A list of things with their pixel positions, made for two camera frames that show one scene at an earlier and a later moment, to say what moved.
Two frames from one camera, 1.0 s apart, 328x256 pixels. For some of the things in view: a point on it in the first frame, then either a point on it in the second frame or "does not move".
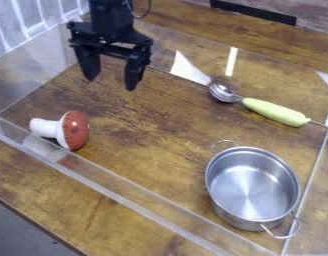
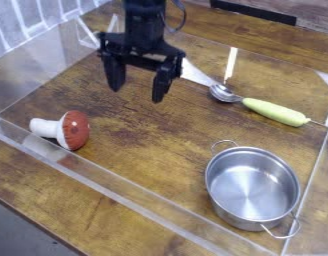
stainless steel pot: x=253 y=189 does not move
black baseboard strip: x=265 y=14 does not move
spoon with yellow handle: x=224 y=93 does not move
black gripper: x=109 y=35 → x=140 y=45
